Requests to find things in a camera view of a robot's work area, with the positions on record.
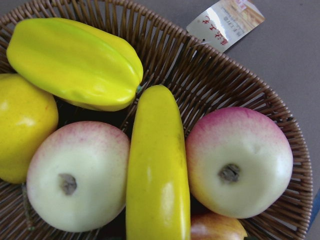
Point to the red pink apple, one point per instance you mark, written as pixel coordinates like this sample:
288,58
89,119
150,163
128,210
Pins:
239,162

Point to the paper price tag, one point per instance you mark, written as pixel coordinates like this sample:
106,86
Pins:
225,23

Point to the brown wicker basket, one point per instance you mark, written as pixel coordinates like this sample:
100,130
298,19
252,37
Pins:
200,78

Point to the orange mango fruit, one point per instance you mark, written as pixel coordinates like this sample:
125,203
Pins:
213,226

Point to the yellow lemon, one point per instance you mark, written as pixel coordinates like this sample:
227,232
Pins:
28,115

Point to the yellow star fruit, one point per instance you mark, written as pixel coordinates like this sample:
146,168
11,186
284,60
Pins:
81,64

